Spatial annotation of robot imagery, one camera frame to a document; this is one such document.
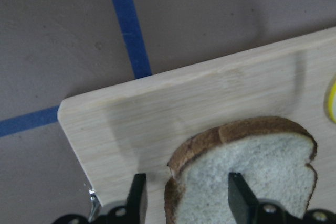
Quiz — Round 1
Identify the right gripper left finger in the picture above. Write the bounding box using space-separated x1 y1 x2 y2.
126 173 146 224

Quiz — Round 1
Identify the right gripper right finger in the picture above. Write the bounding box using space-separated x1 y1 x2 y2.
228 173 259 224

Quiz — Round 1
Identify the white bread slice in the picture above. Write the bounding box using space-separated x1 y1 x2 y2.
164 116 317 223

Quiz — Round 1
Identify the wooden cutting board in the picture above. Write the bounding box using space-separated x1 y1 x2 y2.
57 28 335 223

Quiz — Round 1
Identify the lemon slice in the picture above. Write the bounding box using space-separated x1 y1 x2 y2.
325 76 335 123

